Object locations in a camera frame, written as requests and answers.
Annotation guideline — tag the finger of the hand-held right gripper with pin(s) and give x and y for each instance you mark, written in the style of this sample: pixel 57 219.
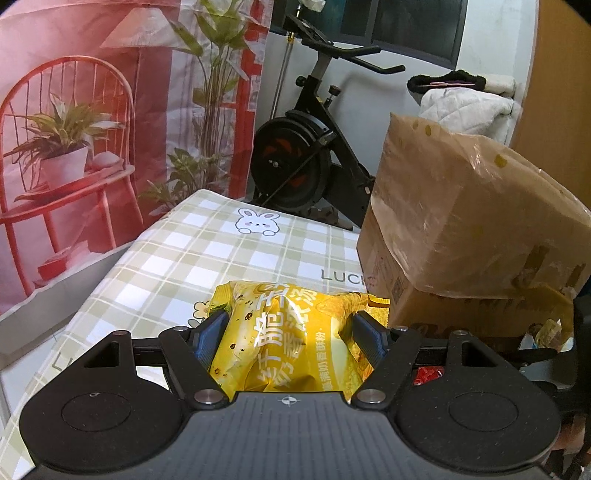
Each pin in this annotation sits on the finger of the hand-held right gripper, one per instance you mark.
pixel 545 364

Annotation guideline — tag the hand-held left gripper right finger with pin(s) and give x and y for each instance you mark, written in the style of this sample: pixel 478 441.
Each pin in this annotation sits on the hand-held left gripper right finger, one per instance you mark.
pixel 369 339

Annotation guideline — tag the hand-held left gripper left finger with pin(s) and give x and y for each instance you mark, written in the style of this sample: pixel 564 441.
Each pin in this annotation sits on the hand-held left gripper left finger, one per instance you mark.
pixel 210 337

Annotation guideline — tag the yellow snack packet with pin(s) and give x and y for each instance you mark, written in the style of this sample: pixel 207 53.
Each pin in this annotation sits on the yellow snack packet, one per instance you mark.
pixel 286 341

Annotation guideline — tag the brown cardboard box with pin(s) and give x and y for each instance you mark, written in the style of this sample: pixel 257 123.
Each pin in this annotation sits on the brown cardboard box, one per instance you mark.
pixel 461 207

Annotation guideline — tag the red snack packet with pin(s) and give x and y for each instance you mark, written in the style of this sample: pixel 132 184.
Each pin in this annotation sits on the red snack packet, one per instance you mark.
pixel 427 374

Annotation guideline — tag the checked bunny tablecloth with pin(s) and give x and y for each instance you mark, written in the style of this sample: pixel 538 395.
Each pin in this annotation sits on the checked bunny tablecloth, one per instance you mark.
pixel 207 244

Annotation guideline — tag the black exercise bike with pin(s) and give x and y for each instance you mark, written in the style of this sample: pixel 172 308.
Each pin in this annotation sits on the black exercise bike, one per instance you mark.
pixel 291 161

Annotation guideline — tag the wooden board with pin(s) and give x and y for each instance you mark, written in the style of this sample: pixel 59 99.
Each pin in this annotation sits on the wooden board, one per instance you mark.
pixel 563 92

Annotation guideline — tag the white quilted blanket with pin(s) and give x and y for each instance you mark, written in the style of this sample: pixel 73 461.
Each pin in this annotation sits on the white quilted blanket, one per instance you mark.
pixel 461 106

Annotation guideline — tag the black fuzzy slipper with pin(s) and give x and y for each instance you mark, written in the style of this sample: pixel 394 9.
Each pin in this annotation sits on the black fuzzy slipper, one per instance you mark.
pixel 466 78

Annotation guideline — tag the red printed backdrop cloth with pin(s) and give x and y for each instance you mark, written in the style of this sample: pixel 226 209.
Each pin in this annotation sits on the red printed backdrop cloth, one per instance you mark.
pixel 69 69

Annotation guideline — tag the dark glass window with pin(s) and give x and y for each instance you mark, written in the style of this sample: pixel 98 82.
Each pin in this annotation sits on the dark glass window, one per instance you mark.
pixel 415 27

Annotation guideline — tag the white cloth cap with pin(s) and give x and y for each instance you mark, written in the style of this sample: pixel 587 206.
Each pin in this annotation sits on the white cloth cap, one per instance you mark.
pixel 314 4

